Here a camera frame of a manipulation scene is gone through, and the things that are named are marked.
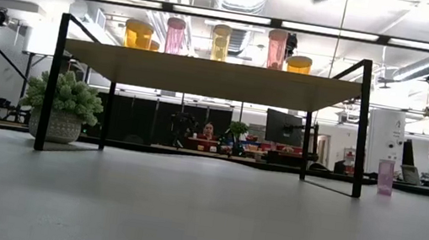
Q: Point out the salmon pink medicine bottle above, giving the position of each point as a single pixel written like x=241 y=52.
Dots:
x=276 y=50

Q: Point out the grey laptop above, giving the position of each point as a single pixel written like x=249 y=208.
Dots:
x=410 y=175

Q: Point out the black overhead crossbar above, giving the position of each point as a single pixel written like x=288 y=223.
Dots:
x=276 y=23

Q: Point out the person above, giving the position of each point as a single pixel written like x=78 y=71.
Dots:
x=209 y=129

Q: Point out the white pillar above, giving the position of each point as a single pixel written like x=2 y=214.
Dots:
x=383 y=132

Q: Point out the green potted plant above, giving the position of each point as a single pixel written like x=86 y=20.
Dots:
x=68 y=98

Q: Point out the black slanted panel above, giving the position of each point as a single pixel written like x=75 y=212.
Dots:
x=408 y=154

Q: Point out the small green plant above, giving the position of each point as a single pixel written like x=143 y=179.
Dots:
x=238 y=128

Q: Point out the black monitor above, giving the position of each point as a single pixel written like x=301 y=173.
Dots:
x=283 y=127

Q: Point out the wooden shelf black metal legs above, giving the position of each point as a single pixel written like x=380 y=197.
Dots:
x=212 y=78

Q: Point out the yellow medicine bottle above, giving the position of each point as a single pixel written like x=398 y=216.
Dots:
x=219 y=52

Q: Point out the purple medicine bottle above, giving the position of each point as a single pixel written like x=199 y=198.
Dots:
x=174 y=37
x=385 y=179

